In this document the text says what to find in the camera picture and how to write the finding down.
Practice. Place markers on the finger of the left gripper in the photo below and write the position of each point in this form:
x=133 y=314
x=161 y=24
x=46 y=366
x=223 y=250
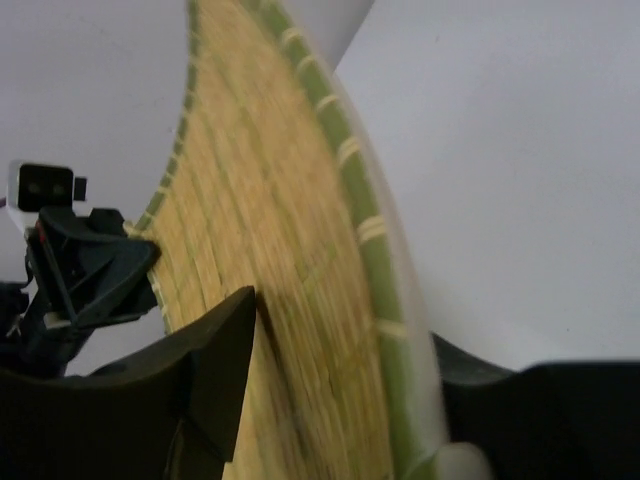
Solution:
x=113 y=286

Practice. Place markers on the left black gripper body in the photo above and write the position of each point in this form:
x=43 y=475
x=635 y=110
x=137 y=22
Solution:
x=37 y=337

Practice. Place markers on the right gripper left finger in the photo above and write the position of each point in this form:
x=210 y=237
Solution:
x=169 y=411

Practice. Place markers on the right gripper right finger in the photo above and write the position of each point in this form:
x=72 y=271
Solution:
x=554 y=420

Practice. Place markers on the square bamboo tray plate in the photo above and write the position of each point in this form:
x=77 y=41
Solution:
x=273 y=183

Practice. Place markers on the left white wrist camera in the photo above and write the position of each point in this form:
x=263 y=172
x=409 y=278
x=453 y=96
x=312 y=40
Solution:
x=31 y=186

